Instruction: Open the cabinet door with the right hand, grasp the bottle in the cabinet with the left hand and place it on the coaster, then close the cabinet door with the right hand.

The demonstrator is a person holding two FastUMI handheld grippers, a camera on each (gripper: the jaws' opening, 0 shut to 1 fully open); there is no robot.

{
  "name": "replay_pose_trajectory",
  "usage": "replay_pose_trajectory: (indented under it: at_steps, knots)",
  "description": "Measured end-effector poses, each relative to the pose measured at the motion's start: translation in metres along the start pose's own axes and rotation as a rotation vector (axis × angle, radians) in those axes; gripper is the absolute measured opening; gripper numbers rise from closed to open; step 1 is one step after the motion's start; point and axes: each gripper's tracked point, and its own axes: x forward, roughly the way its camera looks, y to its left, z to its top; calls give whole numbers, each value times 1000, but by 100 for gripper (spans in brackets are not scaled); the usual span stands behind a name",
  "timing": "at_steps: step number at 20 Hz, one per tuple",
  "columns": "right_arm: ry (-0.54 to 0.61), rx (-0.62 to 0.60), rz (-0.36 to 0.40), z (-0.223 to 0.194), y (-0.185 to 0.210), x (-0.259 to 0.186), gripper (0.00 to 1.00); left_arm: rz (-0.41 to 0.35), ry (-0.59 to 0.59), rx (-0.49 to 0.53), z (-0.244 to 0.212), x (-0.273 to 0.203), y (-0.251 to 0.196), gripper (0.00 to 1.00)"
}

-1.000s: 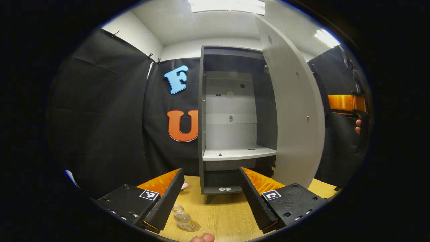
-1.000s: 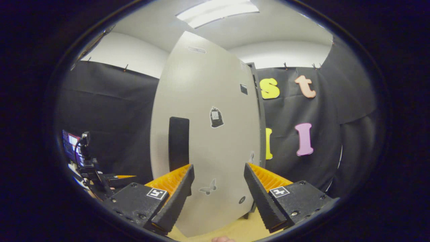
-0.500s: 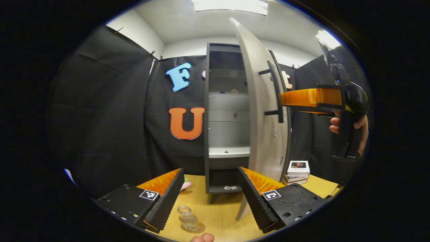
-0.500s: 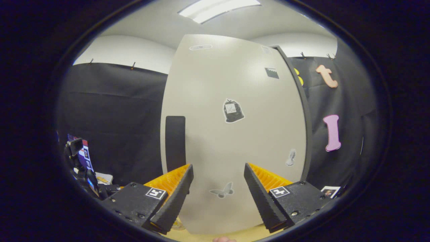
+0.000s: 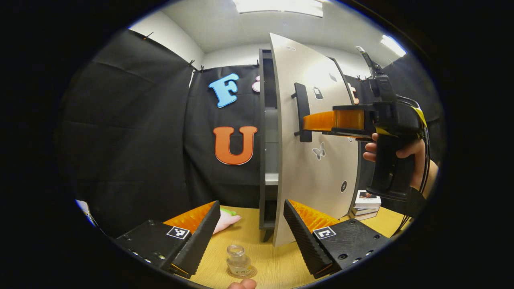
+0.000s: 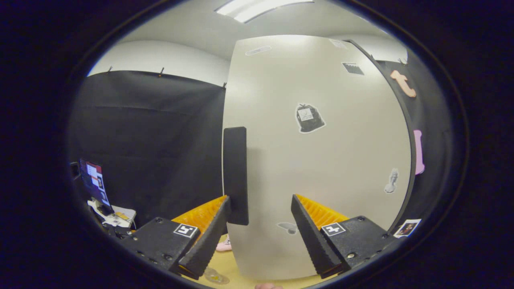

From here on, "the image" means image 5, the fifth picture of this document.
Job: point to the white book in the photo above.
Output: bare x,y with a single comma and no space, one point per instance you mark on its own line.
363,211

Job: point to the dark grey cabinet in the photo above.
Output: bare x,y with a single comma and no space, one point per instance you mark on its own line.
263,160

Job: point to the round brown coaster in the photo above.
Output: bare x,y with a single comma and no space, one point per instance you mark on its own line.
252,273

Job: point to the black backdrop cloth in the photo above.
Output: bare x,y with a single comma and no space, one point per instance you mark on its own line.
120,140

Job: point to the large ceiling light panel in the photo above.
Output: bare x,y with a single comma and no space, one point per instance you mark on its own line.
277,7

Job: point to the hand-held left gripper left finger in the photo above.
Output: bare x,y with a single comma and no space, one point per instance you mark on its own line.
200,241

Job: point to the small ceiling light panel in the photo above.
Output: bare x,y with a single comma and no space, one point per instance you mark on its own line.
392,45

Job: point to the clear plastic bottle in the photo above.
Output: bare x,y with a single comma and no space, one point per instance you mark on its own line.
239,263

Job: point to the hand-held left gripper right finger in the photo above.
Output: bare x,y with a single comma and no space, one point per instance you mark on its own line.
305,241

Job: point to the pink plush toy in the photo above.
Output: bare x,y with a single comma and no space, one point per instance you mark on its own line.
227,220

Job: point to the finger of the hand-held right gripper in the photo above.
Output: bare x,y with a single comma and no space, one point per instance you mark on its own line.
337,120

